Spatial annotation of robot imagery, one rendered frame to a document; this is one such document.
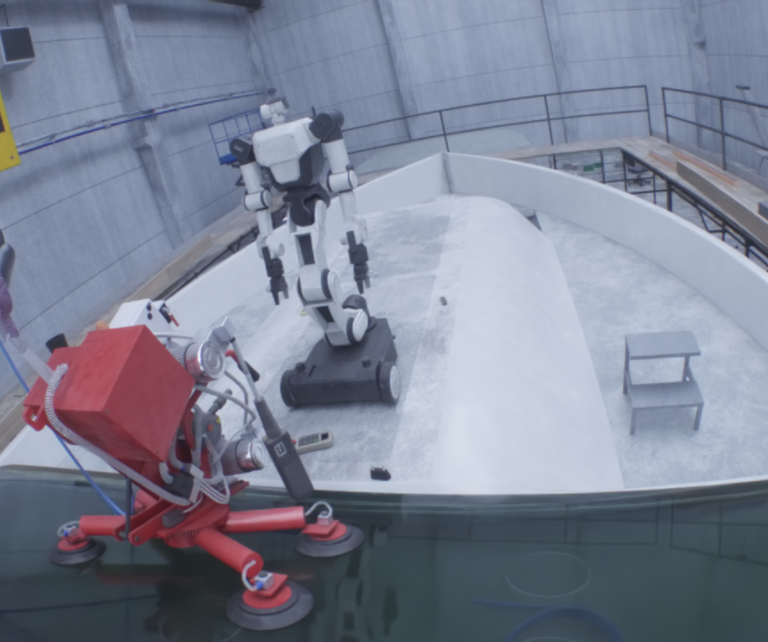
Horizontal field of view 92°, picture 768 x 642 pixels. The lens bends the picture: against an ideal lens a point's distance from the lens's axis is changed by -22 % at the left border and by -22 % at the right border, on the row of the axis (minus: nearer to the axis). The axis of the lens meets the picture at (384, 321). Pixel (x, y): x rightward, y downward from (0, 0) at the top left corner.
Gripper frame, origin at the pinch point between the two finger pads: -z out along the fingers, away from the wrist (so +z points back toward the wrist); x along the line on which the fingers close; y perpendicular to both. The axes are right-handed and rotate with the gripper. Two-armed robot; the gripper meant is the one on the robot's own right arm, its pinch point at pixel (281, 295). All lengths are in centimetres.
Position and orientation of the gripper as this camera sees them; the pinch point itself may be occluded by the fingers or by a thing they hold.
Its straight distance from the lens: 240.6
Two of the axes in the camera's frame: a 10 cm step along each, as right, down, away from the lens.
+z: -1.8, -9.5, -2.7
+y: 9.5, -1.0, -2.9
